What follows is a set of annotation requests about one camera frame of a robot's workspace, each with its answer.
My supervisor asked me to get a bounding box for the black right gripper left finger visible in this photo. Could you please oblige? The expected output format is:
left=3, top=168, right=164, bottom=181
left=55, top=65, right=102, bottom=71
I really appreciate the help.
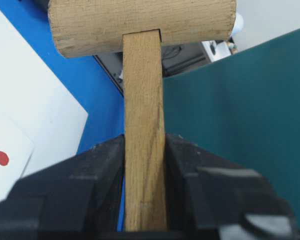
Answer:
left=0, top=135, right=125, bottom=240

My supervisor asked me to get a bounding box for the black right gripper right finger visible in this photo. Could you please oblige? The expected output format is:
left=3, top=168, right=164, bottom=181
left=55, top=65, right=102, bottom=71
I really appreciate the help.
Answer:
left=165, top=134, right=298, bottom=240

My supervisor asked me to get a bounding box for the wooden mallet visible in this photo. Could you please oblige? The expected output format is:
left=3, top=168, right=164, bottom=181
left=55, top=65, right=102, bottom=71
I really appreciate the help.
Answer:
left=47, top=0, right=236, bottom=232

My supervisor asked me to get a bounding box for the red dot mark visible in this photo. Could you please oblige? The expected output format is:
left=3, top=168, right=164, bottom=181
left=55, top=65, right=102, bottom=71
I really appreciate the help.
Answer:
left=0, top=151, right=10, bottom=166

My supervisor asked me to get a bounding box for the white paper strip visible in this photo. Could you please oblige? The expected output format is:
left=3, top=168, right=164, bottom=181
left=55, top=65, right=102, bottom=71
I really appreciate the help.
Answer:
left=0, top=114, right=35, bottom=201

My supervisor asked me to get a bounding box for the blue table cloth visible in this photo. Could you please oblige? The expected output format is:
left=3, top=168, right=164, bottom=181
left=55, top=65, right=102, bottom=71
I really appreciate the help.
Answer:
left=0, top=0, right=127, bottom=232

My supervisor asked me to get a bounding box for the white board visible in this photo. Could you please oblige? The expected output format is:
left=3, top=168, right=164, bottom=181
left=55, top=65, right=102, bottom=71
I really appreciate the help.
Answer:
left=0, top=11, right=88, bottom=178

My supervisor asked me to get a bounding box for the black equipment case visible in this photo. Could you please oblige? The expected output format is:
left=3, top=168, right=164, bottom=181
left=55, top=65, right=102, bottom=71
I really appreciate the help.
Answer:
left=94, top=42, right=211, bottom=95

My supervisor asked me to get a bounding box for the white background device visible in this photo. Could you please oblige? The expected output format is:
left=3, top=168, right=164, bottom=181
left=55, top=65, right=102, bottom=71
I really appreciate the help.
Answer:
left=201, top=12, right=245, bottom=63

